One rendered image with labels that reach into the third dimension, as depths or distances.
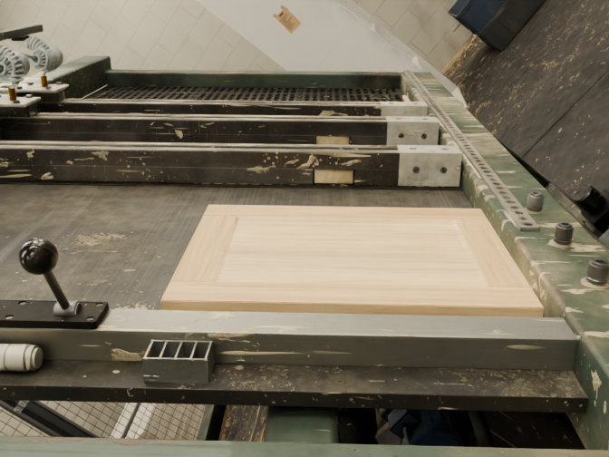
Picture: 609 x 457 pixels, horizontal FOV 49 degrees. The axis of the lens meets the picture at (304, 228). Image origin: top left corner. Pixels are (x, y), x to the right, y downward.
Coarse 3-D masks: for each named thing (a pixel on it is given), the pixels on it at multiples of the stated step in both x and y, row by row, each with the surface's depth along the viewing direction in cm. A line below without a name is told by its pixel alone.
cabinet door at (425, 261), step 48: (192, 240) 104; (240, 240) 105; (288, 240) 105; (336, 240) 105; (384, 240) 106; (432, 240) 106; (480, 240) 105; (192, 288) 89; (240, 288) 89; (288, 288) 89; (336, 288) 89; (384, 288) 89; (432, 288) 89; (480, 288) 89; (528, 288) 89
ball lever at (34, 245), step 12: (36, 240) 67; (48, 240) 68; (24, 252) 67; (36, 252) 67; (48, 252) 67; (24, 264) 67; (36, 264) 67; (48, 264) 67; (48, 276) 70; (60, 288) 73; (60, 300) 74; (60, 312) 75; (72, 312) 75
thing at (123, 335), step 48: (0, 336) 75; (48, 336) 75; (96, 336) 75; (144, 336) 75; (192, 336) 74; (240, 336) 74; (288, 336) 74; (336, 336) 74; (384, 336) 74; (432, 336) 74; (480, 336) 73; (528, 336) 74
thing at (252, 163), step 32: (0, 160) 138; (32, 160) 137; (64, 160) 137; (96, 160) 137; (128, 160) 137; (160, 160) 136; (192, 160) 136; (224, 160) 136; (256, 160) 136; (288, 160) 136; (320, 160) 135; (352, 160) 135; (384, 160) 135; (416, 160) 135; (448, 160) 134
